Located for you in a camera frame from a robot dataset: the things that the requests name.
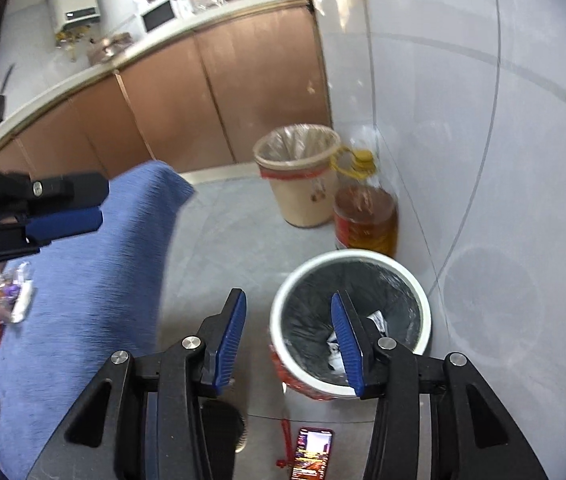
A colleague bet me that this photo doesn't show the white water heater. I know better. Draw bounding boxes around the white water heater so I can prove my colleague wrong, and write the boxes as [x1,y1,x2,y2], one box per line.
[46,0,101,33]

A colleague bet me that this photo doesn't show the black ribbed object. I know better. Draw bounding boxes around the black ribbed object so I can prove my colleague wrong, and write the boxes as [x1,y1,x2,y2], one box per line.
[202,400,250,455]

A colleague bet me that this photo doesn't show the blue fleece cloth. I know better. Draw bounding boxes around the blue fleece cloth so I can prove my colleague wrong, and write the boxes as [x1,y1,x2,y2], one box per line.
[0,160,196,480]

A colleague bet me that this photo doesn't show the brown kitchen cabinet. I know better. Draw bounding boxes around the brown kitchen cabinet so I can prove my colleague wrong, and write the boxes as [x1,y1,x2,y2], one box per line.
[0,0,334,183]

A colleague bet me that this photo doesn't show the clear bin liner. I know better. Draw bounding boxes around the clear bin liner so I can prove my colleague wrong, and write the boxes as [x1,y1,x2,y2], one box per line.
[255,125,341,171]

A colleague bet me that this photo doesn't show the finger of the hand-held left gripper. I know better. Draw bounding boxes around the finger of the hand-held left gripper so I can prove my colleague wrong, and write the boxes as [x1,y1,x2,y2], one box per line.
[9,172,110,215]
[0,208,104,262]

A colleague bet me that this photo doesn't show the white microwave oven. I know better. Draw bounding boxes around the white microwave oven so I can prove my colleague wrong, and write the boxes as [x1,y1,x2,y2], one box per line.
[140,0,178,32]

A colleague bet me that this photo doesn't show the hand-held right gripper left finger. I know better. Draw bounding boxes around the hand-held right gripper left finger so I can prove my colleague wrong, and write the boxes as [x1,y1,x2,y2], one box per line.
[28,288,247,480]

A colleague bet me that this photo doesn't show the beige plastic bin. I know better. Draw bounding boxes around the beige plastic bin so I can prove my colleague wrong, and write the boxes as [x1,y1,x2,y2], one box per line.
[254,124,342,229]

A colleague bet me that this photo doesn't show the white round bin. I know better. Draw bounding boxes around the white round bin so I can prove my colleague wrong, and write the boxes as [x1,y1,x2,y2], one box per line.
[269,250,432,403]

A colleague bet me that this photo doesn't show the red cord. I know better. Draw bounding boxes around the red cord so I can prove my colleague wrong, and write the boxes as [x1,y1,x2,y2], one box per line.
[274,385,290,469]

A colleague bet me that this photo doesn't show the crumpled white paper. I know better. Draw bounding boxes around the crumpled white paper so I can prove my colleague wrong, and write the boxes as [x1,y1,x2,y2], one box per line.
[329,311,390,374]

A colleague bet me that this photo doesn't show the smartphone with lit screen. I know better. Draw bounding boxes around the smartphone with lit screen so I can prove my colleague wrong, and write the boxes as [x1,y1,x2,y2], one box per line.
[288,426,335,480]

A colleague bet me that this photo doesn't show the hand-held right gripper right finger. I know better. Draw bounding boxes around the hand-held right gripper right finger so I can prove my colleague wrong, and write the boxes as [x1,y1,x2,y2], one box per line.
[331,291,548,480]

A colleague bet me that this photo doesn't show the black bin liner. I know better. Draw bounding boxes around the black bin liner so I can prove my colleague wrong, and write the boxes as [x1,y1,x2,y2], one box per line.
[280,259,421,387]

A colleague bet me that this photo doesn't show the cooking oil bottle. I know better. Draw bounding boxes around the cooking oil bottle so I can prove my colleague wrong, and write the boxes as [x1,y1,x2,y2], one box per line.
[330,127,400,259]

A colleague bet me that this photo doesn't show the brass pipe fittings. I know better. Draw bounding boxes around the brass pipe fittings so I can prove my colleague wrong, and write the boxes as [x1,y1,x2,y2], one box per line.
[54,30,95,62]

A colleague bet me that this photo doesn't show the metal bowl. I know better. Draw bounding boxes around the metal bowl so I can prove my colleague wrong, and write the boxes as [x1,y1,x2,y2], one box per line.
[87,32,135,65]

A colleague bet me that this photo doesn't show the pile of plastic wrappers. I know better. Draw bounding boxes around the pile of plastic wrappers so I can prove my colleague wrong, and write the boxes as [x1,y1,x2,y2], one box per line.
[0,260,37,353]

